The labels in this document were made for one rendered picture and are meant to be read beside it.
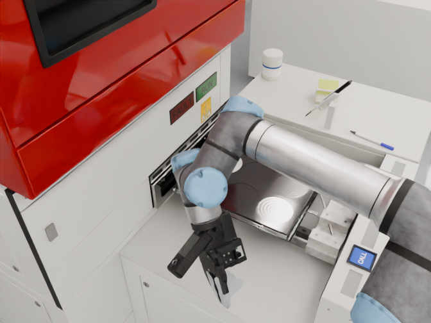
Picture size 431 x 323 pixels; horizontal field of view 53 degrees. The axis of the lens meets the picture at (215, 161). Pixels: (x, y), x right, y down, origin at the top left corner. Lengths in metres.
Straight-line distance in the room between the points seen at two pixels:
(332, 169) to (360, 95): 0.90
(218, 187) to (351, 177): 0.23
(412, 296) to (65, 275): 0.74
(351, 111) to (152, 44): 0.78
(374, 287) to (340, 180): 0.17
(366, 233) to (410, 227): 0.44
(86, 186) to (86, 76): 0.28
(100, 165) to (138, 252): 0.32
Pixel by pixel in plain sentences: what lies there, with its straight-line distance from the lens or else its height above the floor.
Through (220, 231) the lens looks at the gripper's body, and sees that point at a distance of 0.96.
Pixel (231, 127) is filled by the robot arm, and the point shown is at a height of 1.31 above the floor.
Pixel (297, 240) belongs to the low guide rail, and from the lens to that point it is 1.22.
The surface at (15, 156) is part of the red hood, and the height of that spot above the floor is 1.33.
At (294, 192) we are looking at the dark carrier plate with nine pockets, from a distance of 1.26.
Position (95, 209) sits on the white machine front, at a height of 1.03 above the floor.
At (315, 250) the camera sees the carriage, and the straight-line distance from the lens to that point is 1.16.
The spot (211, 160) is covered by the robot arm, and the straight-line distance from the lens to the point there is 0.80.
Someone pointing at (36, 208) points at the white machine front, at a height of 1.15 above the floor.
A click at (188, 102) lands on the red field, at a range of 1.24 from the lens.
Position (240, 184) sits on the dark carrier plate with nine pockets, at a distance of 1.27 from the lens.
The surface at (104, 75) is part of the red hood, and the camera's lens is 0.85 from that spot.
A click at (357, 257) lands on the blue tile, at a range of 1.06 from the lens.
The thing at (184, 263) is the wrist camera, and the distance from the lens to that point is 0.94.
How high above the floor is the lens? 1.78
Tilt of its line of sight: 41 degrees down
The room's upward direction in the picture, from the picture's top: straight up
